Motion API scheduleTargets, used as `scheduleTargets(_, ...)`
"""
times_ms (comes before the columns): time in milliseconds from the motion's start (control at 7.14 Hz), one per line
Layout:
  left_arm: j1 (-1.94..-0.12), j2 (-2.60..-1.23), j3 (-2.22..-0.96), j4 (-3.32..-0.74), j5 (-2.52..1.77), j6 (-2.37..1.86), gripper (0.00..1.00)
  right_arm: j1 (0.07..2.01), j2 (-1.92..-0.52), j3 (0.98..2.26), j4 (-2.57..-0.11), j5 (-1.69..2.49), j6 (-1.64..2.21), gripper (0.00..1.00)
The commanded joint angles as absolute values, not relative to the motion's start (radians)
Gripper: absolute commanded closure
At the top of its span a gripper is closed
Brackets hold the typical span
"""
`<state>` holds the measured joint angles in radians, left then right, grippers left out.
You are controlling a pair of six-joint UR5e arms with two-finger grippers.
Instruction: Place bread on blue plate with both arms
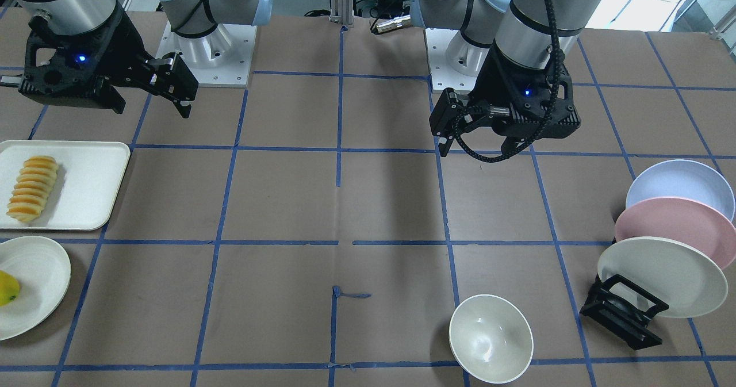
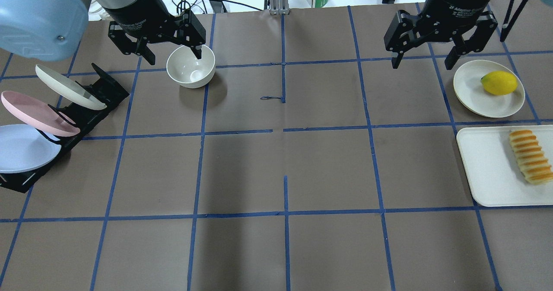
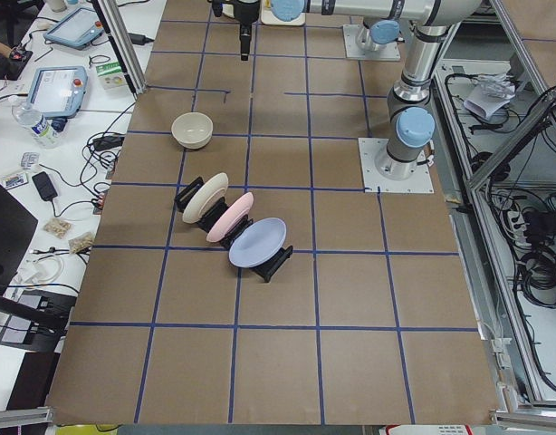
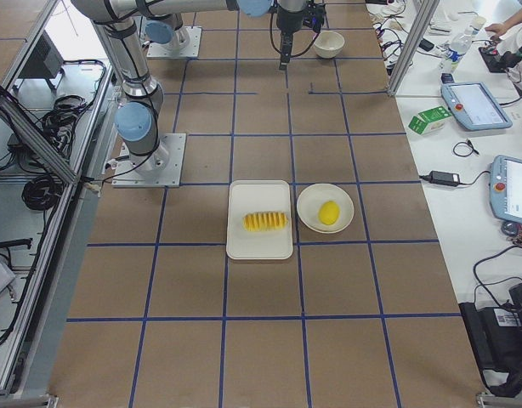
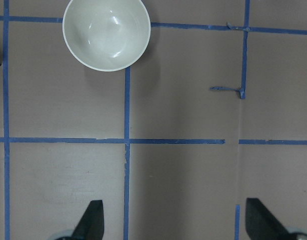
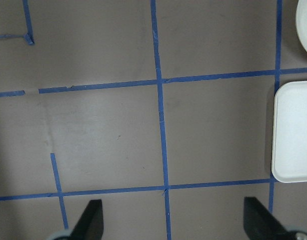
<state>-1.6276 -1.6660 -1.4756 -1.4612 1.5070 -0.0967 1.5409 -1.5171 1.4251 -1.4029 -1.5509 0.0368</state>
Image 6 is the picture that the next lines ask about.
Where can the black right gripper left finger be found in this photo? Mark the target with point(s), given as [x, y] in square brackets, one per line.
[90, 225]

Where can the white square tray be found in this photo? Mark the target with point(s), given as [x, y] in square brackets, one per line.
[289, 140]

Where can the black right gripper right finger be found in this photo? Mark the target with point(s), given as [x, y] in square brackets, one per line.
[259, 223]

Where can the cream round plate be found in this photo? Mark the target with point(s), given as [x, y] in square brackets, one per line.
[301, 22]

